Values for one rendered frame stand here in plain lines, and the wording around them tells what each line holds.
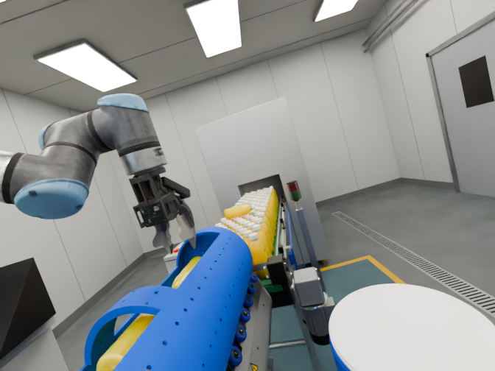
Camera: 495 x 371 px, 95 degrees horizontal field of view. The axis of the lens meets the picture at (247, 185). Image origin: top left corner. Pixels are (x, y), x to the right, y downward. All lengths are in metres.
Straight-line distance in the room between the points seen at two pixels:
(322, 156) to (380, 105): 1.61
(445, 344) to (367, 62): 5.66
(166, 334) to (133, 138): 0.37
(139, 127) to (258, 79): 4.88
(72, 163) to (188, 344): 0.38
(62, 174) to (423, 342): 0.69
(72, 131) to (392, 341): 0.73
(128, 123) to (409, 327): 0.68
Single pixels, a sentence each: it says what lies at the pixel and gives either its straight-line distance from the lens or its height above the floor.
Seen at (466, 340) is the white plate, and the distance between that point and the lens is 0.58.
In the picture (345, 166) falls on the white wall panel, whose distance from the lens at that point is 5.44.
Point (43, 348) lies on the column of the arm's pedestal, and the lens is 1.24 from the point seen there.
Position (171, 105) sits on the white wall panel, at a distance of 5.47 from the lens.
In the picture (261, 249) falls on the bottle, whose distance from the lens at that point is 1.06.
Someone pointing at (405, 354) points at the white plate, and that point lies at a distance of 0.55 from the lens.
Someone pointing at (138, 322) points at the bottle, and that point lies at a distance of 0.55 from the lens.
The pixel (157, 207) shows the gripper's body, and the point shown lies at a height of 1.39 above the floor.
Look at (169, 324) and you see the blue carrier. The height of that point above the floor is 1.20.
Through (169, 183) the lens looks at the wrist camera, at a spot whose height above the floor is 1.43.
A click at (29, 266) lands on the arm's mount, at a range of 1.15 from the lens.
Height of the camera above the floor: 1.42
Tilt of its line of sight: 5 degrees down
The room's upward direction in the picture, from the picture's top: 17 degrees counter-clockwise
